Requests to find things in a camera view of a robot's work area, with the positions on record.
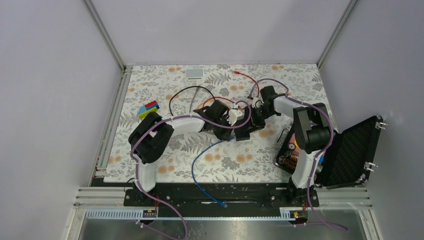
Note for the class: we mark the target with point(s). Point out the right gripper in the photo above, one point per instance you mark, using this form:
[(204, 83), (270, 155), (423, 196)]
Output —
[(255, 125)]

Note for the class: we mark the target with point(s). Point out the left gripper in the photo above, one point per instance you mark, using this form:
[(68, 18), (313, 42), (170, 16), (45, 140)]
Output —
[(225, 135)]

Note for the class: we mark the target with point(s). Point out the black network switch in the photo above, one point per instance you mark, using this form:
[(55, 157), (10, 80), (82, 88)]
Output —
[(243, 133)]

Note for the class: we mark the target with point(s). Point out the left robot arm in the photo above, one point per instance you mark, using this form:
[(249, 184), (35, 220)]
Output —
[(151, 137)]

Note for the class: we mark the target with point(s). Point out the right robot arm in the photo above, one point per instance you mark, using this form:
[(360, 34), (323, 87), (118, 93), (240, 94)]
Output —
[(312, 128)]

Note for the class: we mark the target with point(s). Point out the floral table mat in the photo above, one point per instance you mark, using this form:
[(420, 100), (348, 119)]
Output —
[(199, 156)]

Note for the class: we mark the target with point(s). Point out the colourful toy brick stack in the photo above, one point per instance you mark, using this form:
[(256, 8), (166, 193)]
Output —
[(144, 110)]

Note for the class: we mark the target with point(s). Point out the black case with chips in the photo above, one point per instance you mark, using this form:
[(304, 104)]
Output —
[(349, 160)]

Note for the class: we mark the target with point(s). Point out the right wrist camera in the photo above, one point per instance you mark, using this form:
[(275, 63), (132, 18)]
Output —
[(256, 102)]

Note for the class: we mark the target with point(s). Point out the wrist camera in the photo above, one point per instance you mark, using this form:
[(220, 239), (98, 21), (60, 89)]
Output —
[(234, 115), (256, 102)]

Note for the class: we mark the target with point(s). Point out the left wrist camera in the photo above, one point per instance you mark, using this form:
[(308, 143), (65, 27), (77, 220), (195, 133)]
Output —
[(234, 115)]

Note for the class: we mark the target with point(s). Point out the white small switch box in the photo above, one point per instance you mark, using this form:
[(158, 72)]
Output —
[(194, 73)]

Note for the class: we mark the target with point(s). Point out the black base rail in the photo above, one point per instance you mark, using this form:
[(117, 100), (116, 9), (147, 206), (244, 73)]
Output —
[(218, 200)]

